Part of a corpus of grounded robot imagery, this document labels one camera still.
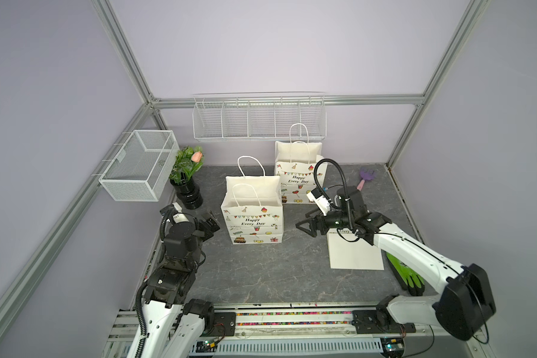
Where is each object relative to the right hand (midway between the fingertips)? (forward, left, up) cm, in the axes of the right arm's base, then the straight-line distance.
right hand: (302, 218), depth 77 cm
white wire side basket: (+18, +60, +6) cm, 63 cm away
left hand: (-3, +33, +7) cm, 34 cm away
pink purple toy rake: (+38, -38, -20) cm, 58 cm away
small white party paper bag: (+2, +17, +5) cm, 18 cm away
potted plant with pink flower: (+22, +44, +6) cm, 49 cm away
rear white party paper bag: (+22, +1, +6) cm, 23 cm away
